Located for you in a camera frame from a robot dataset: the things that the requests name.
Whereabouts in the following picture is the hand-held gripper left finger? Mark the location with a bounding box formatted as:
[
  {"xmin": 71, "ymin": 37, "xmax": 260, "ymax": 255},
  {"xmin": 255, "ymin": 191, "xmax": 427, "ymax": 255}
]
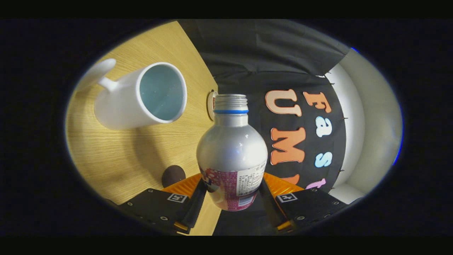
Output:
[{"xmin": 117, "ymin": 173, "xmax": 207, "ymax": 235}]

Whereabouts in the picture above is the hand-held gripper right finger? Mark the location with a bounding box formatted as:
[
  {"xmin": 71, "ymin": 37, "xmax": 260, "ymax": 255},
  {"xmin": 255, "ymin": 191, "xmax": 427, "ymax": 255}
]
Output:
[{"xmin": 260, "ymin": 172, "xmax": 361, "ymax": 232}]

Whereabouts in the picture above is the dark brown round coaster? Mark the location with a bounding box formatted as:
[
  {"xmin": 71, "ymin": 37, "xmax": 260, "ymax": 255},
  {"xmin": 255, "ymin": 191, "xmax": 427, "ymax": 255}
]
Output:
[{"xmin": 162, "ymin": 165, "xmax": 186, "ymax": 188}]

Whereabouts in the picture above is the silver juice bottle pink label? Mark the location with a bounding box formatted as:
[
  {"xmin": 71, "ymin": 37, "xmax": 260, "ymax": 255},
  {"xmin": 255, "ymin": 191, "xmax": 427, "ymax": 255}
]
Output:
[{"xmin": 196, "ymin": 94, "xmax": 268, "ymax": 212}]

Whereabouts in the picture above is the white cup with handle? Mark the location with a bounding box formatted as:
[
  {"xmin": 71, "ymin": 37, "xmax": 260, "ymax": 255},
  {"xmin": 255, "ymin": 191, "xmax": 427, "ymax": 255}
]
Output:
[{"xmin": 76, "ymin": 58, "xmax": 188, "ymax": 130}]

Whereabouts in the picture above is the wooden table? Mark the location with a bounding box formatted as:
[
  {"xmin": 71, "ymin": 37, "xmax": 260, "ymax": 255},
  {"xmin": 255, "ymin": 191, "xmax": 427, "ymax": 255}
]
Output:
[{"xmin": 65, "ymin": 21, "xmax": 222, "ymax": 236}]

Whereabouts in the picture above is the white plate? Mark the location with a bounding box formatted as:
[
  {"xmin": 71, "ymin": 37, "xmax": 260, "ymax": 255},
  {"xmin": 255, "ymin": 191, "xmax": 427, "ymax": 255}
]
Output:
[{"xmin": 207, "ymin": 90, "xmax": 218, "ymax": 121}]

